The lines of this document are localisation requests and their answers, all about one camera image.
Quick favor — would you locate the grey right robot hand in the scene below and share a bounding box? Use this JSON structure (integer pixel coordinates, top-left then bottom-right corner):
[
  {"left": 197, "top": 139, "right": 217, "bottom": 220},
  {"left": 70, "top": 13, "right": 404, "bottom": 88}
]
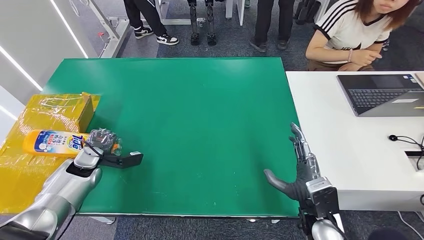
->
[{"left": 263, "top": 122, "right": 322, "bottom": 202}]

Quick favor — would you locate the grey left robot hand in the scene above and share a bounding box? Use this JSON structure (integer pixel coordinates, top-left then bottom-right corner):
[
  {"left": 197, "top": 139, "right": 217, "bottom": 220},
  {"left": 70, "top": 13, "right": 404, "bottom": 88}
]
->
[{"left": 86, "top": 129, "right": 122, "bottom": 158}]

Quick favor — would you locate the orange detergent bottle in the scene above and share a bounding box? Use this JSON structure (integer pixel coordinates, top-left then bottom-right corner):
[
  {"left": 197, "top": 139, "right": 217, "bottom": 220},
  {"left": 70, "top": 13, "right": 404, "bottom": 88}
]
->
[{"left": 22, "top": 129, "right": 123, "bottom": 157}]

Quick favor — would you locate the white table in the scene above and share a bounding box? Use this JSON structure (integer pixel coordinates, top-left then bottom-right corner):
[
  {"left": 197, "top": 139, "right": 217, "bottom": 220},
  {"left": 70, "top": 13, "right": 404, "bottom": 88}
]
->
[{"left": 285, "top": 70, "right": 424, "bottom": 213}]

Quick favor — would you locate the yellow taped cardboard box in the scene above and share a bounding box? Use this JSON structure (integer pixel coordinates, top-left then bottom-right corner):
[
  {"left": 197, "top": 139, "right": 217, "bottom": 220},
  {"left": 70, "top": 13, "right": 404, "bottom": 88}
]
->
[{"left": 0, "top": 92, "right": 101, "bottom": 216}]

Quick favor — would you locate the green table mat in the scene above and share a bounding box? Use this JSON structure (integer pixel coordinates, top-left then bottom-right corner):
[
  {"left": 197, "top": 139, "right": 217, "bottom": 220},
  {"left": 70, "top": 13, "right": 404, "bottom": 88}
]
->
[{"left": 43, "top": 57, "right": 301, "bottom": 219}]

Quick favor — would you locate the black round object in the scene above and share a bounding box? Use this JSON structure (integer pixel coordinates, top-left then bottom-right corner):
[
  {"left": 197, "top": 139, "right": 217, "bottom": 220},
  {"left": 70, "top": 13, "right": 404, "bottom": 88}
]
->
[{"left": 368, "top": 228, "right": 413, "bottom": 240}]

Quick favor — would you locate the dark grey laptop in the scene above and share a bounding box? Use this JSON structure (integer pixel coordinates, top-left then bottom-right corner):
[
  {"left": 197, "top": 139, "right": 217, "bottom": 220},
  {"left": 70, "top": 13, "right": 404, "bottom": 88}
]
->
[{"left": 337, "top": 73, "right": 424, "bottom": 118}]

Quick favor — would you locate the standing person in sneakers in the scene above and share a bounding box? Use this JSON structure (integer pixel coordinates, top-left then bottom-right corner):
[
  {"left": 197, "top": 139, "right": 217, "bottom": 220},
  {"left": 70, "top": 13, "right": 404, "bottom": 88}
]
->
[{"left": 123, "top": 0, "right": 180, "bottom": 46}]

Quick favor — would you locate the black robot leg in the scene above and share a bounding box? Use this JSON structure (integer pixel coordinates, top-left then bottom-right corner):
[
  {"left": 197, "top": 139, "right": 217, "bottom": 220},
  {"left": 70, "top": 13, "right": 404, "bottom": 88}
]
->
[
  {"left": 204, "top": 0, "right": 218, "bottom": 47},
  {"left": 187, "top": 0, "right": 202, "bottom": 47}
]

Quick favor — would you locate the seated person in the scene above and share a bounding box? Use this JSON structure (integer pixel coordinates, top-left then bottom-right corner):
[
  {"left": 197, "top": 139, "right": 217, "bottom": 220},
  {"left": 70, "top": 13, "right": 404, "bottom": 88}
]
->
[{"left": 305, "top": 0, "right": 422, "bottom": 72}]

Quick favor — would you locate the standing person in dark shoes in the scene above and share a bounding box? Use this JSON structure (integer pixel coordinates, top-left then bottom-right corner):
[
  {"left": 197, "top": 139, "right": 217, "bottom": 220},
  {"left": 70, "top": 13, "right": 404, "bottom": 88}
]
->
[{"left": 249, "top": 0, "right": 296, "bottom": 54}]

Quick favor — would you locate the black chair base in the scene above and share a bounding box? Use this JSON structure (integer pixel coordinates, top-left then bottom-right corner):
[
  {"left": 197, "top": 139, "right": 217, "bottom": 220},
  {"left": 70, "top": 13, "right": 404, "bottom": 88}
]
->
[{"left": 294, "top": 0, "right": 322, "bottom": 26}]

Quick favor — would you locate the white panel leg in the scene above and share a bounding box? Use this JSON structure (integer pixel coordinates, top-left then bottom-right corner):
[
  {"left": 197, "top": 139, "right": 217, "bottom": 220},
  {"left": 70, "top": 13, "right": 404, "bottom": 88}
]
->
[{"left": 225, "top": 0, "right": 246, "bottom": 27}]

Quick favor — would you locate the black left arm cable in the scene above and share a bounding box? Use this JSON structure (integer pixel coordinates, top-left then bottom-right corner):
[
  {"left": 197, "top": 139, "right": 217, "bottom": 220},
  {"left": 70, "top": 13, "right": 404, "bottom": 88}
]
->
[{"left": 80, "top": 139, "right": 104, "bottom": 157}]

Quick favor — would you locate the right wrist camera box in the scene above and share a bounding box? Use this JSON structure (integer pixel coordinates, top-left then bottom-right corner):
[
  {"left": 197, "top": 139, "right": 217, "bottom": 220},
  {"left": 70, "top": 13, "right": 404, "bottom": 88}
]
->
[{"left": 305, "top": 177, "right": 341, "bottom": 220}]

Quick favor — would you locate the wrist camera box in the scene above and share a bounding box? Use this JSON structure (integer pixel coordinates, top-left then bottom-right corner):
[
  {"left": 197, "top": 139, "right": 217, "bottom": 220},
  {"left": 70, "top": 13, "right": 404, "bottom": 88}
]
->
[
  {"left": 305, "top": 177, "right": 341, "bottom": 220},
  {"left": 99, "top": 151, "right": 144, "bottom": 170}
]

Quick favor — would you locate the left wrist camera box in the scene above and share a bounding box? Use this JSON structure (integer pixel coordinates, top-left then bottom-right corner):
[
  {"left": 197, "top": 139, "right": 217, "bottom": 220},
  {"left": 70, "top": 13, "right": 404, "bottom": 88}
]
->
[{"left": 99, "top": 151, "right": 144, "bottom": 170}]

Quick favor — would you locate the white metal stand frame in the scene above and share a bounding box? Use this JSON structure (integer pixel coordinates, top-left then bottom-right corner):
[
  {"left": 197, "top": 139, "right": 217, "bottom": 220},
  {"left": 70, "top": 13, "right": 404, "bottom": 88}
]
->
[{"left": 87, "top": 0, "right": 206, "bottom": 60}]

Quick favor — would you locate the black cable with round puck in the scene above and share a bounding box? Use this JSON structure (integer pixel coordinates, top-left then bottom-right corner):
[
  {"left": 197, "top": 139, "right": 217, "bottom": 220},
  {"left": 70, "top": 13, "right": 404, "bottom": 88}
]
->
[{"left": 388, "top": 134, "right": 424, "bottom": 171}]

